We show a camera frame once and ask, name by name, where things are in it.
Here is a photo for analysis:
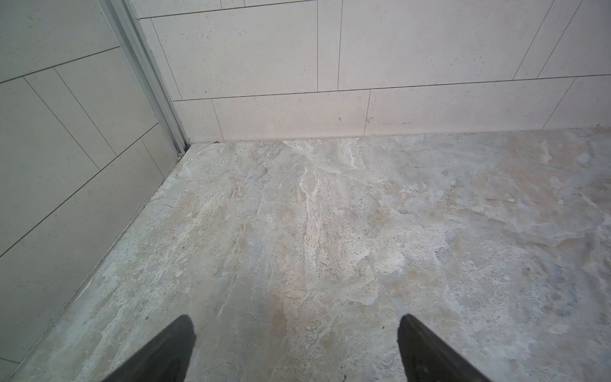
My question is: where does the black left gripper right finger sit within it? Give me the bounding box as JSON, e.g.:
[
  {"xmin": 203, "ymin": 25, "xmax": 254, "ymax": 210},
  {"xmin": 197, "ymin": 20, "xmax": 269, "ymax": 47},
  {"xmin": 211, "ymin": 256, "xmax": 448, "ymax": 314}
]
[{"xmin": 397, "ymin": 315, "xmax": 491, "ymax": 382}]

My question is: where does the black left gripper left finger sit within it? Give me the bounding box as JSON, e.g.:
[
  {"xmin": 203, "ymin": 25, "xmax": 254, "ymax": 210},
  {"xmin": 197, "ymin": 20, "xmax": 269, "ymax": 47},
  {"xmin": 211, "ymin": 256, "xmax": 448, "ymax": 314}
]
[{"xmin": 103, "ymin": 315, "xmax": 197, "ymax": 382}]

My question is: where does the aluminium corner frame post left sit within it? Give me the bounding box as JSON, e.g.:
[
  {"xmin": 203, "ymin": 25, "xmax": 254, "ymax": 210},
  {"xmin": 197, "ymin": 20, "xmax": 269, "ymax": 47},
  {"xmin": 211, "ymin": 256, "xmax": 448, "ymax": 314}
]
[{"xmin": 99, "ymin": 0, "xmax": 190, "ymax": 158}]

